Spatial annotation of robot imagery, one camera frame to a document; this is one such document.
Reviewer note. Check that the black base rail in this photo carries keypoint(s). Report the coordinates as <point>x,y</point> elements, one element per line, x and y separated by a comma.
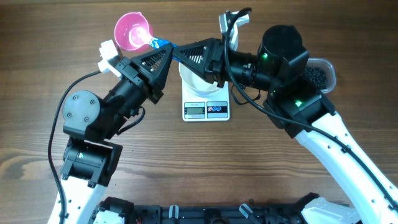
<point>211,214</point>

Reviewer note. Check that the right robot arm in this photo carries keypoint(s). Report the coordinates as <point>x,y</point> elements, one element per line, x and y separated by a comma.
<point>306,114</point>

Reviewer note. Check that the white bowl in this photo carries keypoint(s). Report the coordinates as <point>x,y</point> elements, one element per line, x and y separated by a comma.
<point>194,87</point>

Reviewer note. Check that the black beans in container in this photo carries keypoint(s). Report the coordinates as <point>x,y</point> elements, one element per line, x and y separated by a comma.
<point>316,76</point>

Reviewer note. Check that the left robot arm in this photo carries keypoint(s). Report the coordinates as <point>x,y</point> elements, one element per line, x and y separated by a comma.
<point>90,159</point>

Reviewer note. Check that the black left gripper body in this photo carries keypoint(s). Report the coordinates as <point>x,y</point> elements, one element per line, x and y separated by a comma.
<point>129,70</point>

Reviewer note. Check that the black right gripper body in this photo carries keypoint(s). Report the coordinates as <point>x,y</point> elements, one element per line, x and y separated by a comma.
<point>216,70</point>

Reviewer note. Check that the clear plastic bean container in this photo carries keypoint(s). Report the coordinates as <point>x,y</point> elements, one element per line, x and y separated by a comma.
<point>328,68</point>

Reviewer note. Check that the pink scoop blue handle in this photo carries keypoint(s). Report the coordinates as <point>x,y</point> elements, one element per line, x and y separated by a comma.
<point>133,32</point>

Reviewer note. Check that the white digital kitchen scale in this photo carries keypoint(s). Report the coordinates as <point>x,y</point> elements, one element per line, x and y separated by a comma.
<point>201,106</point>

